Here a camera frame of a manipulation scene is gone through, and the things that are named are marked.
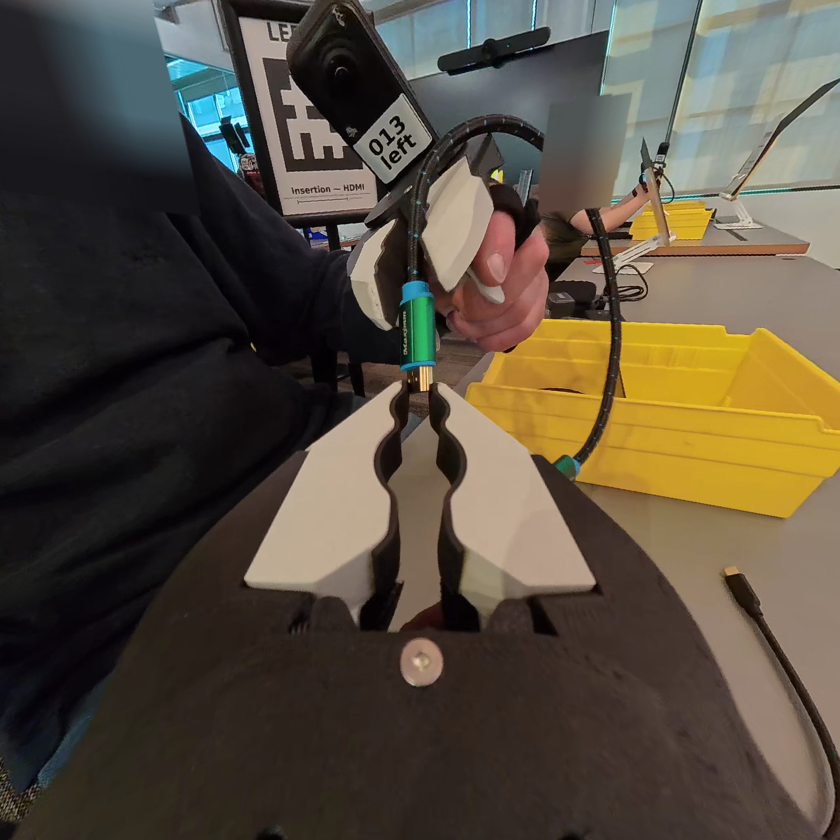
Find thin black hub cable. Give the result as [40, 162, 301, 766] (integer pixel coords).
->
[722, 566, 840, 788]

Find background wooden stand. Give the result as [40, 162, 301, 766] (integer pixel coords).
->
[715, 79, 840, 231]
[594, 138, 678, 273]

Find black webcam bar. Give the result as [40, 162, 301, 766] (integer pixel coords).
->
[437, 28, 552, 73]

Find person's left hand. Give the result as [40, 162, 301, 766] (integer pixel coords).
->
[435, 209, 552, 354]

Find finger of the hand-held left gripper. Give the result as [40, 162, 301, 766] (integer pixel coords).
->
[350, 220, 403, 330]
[420, 159, 494, 293]

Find black wall screen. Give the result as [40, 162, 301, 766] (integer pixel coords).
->
[407, 29, 611, 198]

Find background desk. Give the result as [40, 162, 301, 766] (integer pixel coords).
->
[581, 223, 811, 258]

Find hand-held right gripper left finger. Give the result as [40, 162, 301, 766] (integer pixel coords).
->
[243, 382, 409, 632]

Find person's left forearm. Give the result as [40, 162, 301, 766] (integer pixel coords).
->
[177, 112, 395, 368]

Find yellow plastic bin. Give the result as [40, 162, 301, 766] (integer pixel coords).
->
[466, 319, 840, 519]

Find person's dark hoodie torso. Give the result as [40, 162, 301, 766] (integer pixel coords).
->
[0, 190, 368, 788]

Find small background yellow bin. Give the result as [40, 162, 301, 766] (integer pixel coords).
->
[629, 200, 716, 242]

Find braided HDMI cable green plugs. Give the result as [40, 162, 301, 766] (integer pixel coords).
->
[399, 115, 624, 483]

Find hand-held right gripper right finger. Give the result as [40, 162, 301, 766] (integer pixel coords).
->
[428, 382, 598, 632]

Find framed paper sign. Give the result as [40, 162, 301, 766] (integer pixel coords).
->
[220, 0, 389, 250]

